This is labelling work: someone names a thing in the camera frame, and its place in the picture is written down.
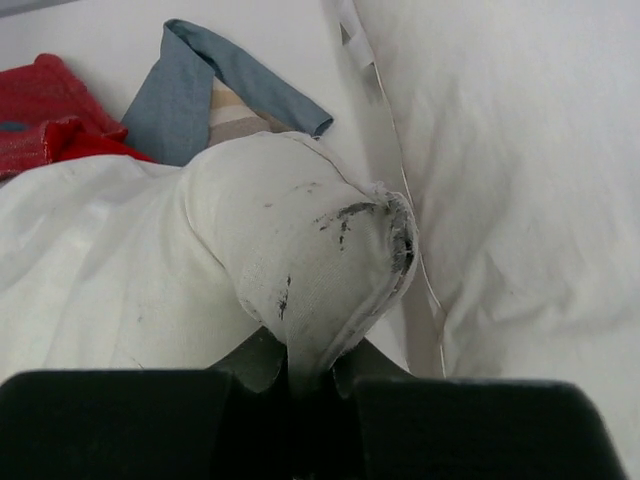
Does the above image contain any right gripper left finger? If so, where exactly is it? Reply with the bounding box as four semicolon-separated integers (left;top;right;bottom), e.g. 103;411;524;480
1;329;308;479

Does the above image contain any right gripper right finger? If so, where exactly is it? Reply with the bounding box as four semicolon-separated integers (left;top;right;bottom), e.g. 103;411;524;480
332;341;625;479

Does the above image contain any red pillowcase with grey print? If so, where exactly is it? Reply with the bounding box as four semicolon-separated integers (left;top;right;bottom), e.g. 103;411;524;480
1;54;151;180

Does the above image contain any beige grey pillowcase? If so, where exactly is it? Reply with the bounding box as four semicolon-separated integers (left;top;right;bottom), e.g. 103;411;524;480
207;78;291;147

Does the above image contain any blue grey pillowcase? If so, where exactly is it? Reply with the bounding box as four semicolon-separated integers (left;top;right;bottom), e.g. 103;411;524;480
122;19;334;166

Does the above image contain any white bare pillow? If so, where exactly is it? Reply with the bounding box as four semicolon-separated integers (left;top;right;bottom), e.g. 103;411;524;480
322;0;640;396

